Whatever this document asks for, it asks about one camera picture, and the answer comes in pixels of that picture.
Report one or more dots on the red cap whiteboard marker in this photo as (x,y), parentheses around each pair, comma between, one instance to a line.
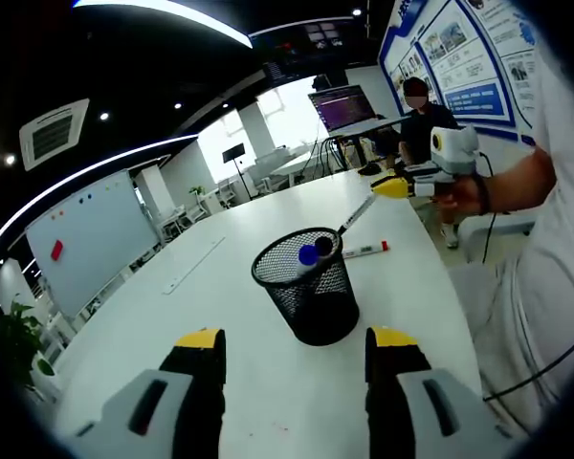
(363,249)

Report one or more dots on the long ceiling light strip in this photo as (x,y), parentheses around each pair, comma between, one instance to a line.
(196,21)
(100,165)

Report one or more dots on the small potted plant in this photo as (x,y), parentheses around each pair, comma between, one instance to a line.
(197,191)

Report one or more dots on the operator in white shirt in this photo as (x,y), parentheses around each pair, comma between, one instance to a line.
(569,239)

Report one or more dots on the black mesh pen holder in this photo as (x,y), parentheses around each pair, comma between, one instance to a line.
(325,311)

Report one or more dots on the group of office chairs desks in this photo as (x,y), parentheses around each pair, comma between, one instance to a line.
(229,189)

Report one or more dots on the white standing desk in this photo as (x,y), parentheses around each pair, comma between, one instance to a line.
(363,128)

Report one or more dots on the black wristband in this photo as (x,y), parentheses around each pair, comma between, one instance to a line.
(484,193)

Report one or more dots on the large whiteboard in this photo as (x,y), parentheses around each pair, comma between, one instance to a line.
(95,239)

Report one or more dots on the red whiteboard eraser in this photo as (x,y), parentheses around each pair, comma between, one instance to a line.
(56,249)

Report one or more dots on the person's right hand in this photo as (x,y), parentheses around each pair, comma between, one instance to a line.
(461,193)

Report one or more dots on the black cap whiteboard marker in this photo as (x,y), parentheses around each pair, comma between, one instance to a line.
(356,216)
(322,245)

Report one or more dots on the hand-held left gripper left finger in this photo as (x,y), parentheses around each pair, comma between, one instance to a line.
(148,416)

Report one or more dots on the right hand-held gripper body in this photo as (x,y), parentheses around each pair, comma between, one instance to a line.
(456,150)

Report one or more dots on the black screen on stand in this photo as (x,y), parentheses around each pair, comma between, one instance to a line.
(233,153)

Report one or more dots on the large computer monitor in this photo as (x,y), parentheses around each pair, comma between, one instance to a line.
(344,107)

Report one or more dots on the blue cap whiteboard marker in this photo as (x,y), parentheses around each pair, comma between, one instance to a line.
(307,255)

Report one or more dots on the green leafy plant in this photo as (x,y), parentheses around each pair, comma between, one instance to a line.
(16,334)

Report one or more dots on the ceiling air conditioner vent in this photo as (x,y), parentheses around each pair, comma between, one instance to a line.
(52,136)

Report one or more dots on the small black object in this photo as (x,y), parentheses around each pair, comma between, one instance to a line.
(370,168)

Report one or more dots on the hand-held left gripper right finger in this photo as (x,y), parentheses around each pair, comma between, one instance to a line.
(435,416)

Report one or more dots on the white plant pot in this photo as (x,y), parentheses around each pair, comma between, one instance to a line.
(48,382)

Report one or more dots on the blue white wall poster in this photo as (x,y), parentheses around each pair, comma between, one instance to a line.
(459,62)

